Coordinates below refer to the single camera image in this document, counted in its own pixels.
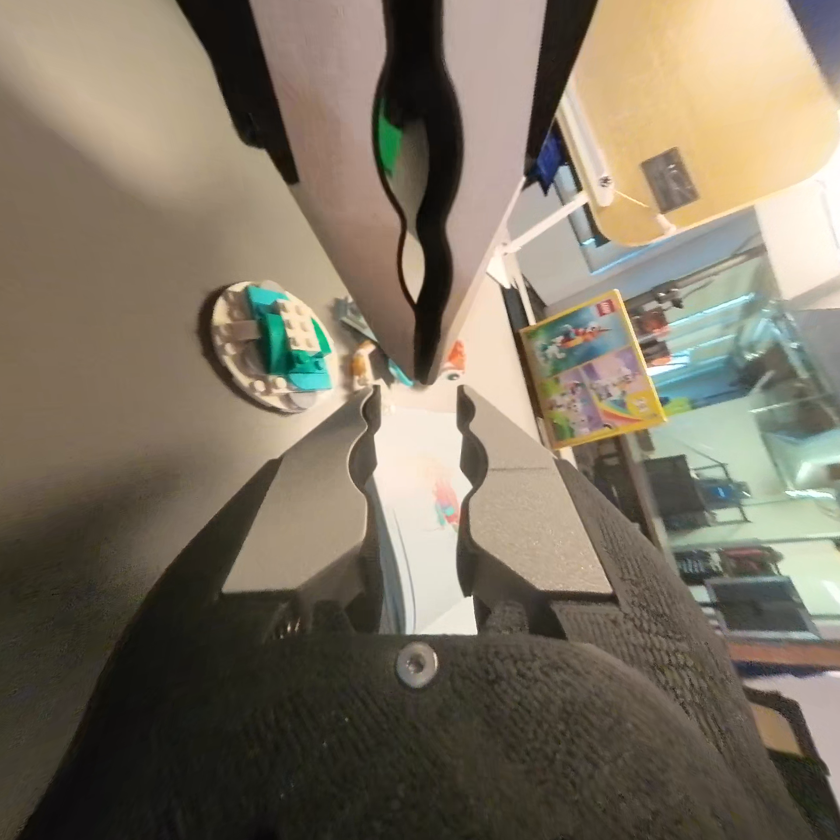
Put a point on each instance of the green plastic bin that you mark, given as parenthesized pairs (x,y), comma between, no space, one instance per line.
(387,141)

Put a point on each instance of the round white teal lego base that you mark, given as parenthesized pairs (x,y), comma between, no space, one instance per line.
(275,341)

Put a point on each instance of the light wooden board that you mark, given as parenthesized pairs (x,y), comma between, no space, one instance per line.
(689,98)

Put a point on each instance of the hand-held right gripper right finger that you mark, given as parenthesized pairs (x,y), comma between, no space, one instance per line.
(538,531)

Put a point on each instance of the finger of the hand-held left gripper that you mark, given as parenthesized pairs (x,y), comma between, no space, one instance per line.
(328,131)
(499,98)

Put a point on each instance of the yellow lego set box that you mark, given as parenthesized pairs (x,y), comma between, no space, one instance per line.
(590,374)

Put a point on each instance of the small teal lego piece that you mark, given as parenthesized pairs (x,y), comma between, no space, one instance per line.
(399,374)

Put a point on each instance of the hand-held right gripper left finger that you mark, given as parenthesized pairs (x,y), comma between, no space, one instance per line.
(308,525)

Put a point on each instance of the white orange lego fin piece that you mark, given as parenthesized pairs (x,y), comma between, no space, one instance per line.
(361,367)

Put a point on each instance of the open lego instruction booklet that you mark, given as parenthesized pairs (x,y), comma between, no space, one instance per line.
(420,525)

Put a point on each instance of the dark blue box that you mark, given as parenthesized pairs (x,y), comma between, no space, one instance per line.
(548,161)

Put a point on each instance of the dark grey lego piece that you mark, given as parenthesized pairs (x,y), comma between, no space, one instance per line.
(351,315)

